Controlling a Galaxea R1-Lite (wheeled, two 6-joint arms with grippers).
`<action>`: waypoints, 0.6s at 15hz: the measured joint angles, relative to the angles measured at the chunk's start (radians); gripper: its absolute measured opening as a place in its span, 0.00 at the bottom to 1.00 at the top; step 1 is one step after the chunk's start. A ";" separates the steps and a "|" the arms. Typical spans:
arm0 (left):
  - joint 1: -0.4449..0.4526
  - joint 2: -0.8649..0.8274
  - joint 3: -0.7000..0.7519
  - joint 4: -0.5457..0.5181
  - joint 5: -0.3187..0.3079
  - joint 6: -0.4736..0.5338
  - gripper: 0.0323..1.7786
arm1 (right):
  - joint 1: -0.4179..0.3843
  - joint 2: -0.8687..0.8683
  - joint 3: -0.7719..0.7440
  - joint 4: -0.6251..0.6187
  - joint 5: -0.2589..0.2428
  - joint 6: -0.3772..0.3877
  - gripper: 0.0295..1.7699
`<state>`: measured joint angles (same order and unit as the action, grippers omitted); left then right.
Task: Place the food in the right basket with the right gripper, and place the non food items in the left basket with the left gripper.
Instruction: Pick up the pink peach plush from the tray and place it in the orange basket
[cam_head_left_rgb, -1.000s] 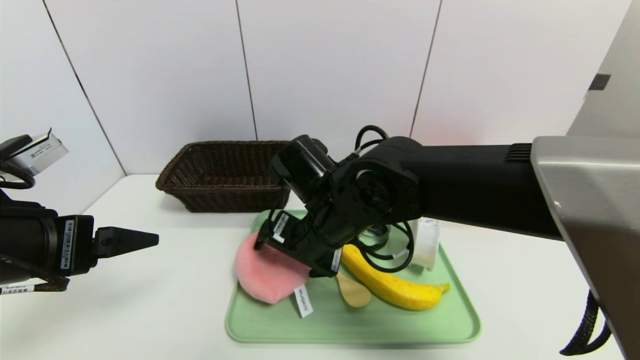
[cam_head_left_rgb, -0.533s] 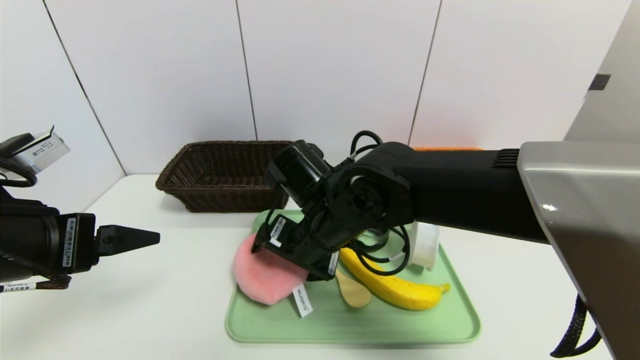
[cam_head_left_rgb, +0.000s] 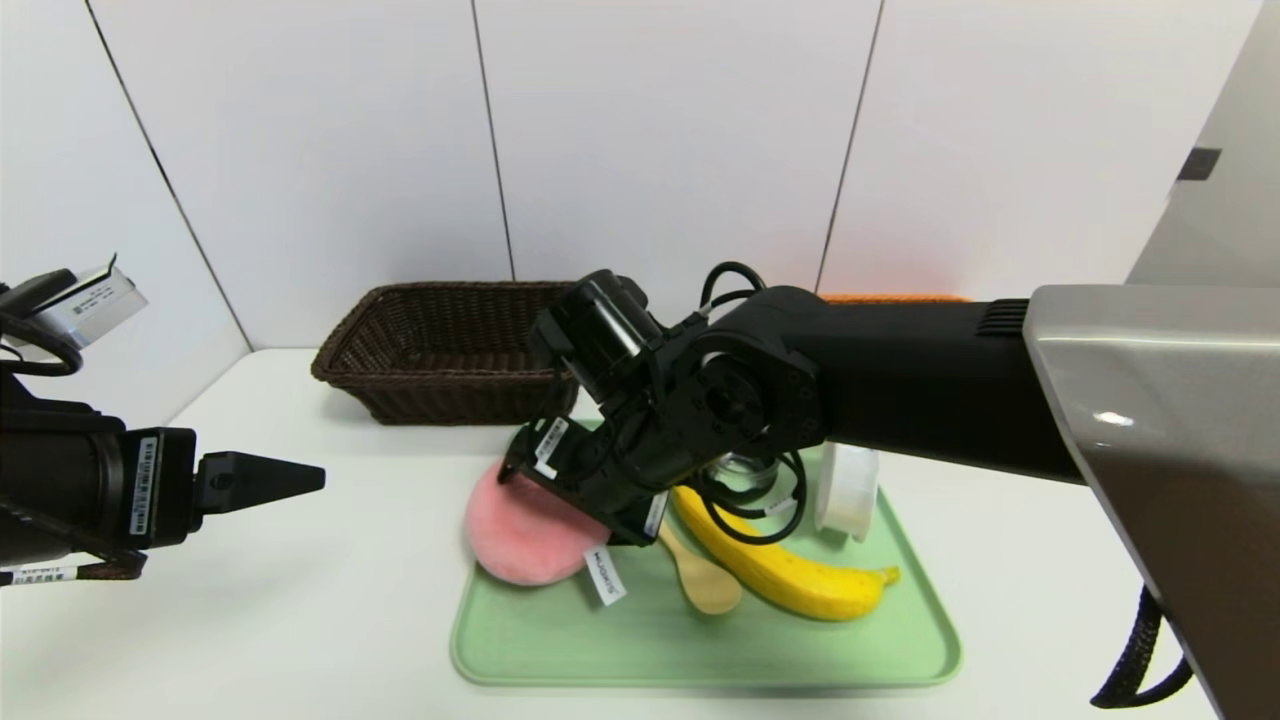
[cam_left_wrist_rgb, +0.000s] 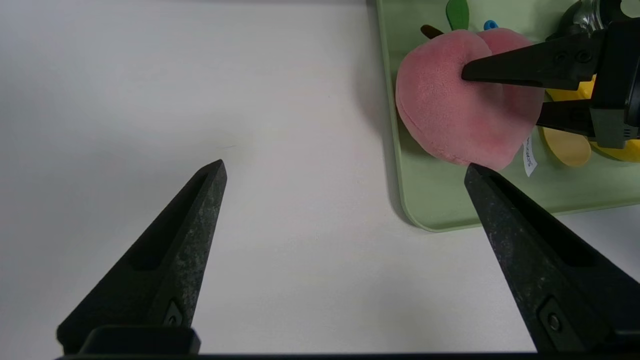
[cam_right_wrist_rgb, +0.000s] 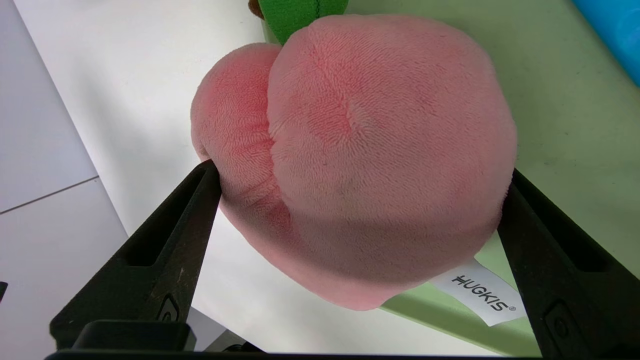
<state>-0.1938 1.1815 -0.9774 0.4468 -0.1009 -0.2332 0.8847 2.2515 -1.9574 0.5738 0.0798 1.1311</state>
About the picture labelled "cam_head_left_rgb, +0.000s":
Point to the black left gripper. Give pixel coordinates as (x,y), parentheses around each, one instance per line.
(152,485)

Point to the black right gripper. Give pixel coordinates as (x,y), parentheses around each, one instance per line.
(556,470)

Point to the pink plush peach toy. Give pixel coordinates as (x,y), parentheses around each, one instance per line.
(520,545)

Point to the glass cup with black holder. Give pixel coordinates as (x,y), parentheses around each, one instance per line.
(745,465)

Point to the yellow banana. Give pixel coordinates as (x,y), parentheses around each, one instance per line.
(800,585)

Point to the white plastic tape spool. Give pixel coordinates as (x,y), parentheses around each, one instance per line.
(850,495)

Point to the dark brown wicker basket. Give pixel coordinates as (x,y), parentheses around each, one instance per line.
(430,390)

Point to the orange wicker basket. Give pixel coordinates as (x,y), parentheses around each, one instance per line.
(900,298)

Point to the light green plastic tray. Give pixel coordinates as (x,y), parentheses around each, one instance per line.
(650,650)

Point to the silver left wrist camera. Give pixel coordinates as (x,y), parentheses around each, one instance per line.
(95,305)

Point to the small black wall fixture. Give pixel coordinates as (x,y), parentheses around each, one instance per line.
(1198,164)

